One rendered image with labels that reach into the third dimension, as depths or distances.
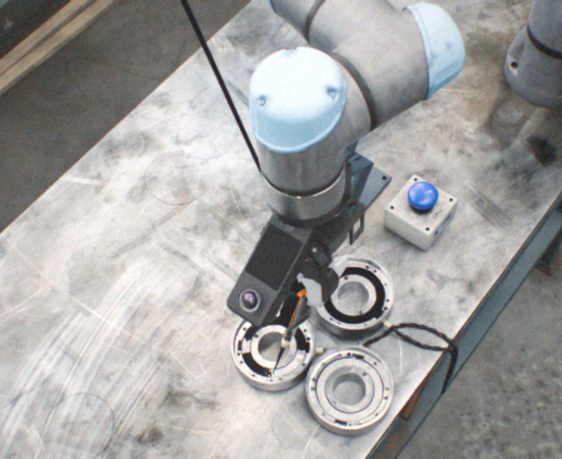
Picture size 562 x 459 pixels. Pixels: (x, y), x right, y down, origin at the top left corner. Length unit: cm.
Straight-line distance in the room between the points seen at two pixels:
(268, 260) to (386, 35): 24
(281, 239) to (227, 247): 35
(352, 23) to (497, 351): 133
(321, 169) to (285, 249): 12
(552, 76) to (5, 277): 83
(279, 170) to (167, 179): 53
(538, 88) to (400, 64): 59
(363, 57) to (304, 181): 11
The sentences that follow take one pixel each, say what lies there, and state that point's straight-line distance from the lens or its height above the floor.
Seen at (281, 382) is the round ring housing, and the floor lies 84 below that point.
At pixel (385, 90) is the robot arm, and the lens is 65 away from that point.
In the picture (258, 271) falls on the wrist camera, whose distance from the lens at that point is 76.
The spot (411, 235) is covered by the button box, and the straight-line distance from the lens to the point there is 107.
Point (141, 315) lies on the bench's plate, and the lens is 107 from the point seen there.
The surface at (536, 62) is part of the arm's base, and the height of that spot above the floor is 86.
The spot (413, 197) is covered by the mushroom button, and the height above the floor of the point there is 87.
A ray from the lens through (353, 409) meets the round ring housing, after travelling 96.
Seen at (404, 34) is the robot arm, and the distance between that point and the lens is 67.
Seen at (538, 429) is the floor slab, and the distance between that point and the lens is 187.
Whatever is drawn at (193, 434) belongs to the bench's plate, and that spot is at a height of 80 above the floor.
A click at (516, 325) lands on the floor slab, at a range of 195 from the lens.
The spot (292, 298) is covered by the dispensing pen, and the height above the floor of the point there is 95.
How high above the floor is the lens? 175
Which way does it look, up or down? 59 degrees down
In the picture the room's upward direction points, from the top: 8 degrees counter-clockwise
